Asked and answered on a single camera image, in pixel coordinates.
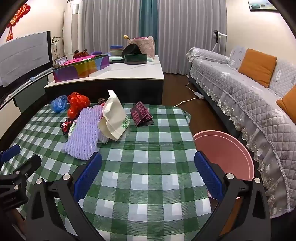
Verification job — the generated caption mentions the mint green tray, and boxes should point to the mint green tray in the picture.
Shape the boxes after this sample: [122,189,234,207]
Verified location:
[109,56,153,64]

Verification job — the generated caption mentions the black television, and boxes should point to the black television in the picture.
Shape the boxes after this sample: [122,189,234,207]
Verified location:
[0,31,52,87]

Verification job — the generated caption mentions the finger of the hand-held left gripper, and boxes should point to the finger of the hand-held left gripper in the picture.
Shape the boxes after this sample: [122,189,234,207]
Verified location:
[9,154,42,180]
[0,144,21,163]

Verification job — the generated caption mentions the white standing air conditioner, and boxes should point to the white standing air conditioner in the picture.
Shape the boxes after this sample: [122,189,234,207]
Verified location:
[63,1,83,61]

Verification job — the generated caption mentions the black red candy wrapper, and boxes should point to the black red candy wrapper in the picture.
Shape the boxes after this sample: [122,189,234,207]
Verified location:
[60,118,74,135]

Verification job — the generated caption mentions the pink patterned basket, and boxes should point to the pink patterned basket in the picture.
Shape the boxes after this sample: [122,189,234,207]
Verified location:
[127,37,155,59]

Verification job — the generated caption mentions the grey quilted sofa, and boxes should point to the grey quilted sofa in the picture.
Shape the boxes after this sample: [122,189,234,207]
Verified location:
[186,45,296,219]

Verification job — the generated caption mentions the foam fruit net sleeve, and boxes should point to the foam fruit net sleeve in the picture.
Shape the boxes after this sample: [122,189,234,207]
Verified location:
[61,104,110,161]

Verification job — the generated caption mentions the maroon patterned wrapper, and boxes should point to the maroon patterned wrapper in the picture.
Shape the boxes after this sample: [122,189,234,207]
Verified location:
[130,101,154,127]

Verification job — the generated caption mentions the stack of coloured bowls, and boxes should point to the stack of coloured bowls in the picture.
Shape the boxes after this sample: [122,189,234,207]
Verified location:
[109,45,124,57]

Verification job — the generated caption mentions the white top coffee table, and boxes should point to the white top coffee table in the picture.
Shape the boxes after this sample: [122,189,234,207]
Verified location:
[44,55,165,106]

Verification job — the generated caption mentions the dark television stand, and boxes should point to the dark television stand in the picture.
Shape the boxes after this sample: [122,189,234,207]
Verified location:
[0,70,55,116]

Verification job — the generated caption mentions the white power cable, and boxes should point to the white power cable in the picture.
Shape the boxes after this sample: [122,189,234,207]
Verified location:
[173,80,205,107]

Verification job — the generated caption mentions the photo frame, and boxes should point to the photo frame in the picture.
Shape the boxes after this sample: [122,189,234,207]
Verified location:
[54,56,68,67]

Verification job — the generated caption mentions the white floor lamp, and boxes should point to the white floor lamp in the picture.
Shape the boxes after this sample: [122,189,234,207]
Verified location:
[213,30,227,56]

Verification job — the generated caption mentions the red teapot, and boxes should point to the red teapot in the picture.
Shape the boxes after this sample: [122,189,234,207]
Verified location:
[72,49,89,59]

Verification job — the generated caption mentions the orange cushion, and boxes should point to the orange cushion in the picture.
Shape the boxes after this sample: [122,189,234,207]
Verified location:
[276,84,296,118]
[238,48,277,88]

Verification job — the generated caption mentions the pink plastic basin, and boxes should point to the pink plastic basin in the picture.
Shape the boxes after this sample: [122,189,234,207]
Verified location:
[193,130,255,201]

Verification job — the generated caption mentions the blue plastic bag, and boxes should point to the blue plastic bag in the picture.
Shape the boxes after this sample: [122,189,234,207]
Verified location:
[51,95,68,113]

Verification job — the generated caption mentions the green checked tablecloth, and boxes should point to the green checked tablecloth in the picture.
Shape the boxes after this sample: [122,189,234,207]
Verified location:
[0,102,214,241]

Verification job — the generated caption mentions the colourful rectangular box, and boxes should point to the colourful rectangular box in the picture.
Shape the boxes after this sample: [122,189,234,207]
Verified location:
[53,54,110,83]

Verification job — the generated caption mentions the grey curtain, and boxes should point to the grey curtain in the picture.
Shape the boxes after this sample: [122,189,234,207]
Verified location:
[80,0,141,55]
[157,0,228,76]

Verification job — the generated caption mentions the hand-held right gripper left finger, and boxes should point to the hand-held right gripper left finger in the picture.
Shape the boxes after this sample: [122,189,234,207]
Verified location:
[25,152,103,241]

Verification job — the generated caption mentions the cream paper bag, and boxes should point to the cream paper bag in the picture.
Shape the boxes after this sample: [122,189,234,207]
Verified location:
[97,90,130,141]

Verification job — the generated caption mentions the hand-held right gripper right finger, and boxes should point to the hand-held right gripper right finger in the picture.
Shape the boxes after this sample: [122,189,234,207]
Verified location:
[194,151,271,241]

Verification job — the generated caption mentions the teal curtain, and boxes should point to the teal curtain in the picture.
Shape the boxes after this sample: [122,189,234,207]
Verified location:
[139,0,159,56]

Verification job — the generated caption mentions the red knot wall decoration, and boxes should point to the red knot wall decoration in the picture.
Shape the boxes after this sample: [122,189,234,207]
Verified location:
[6,4,31,42]

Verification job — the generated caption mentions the red plastic bag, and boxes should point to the red plastic bag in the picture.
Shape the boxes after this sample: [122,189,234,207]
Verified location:
[67,92,90,118]

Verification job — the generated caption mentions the framed wall picture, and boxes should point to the framed wall picture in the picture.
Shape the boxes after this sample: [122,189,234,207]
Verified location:
[247,0,277,11]

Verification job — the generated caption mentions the potted bamboo plant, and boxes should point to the potted bamboo plant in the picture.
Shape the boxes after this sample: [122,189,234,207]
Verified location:
[51,36,62,59]

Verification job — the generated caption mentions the pink paper sheet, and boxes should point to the pink paper sheet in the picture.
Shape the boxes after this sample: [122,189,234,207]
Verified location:
[60,55,96,67]

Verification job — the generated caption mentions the grey television dust cover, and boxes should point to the grey television dust cover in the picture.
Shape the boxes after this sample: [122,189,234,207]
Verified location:
[0,31,50,87]

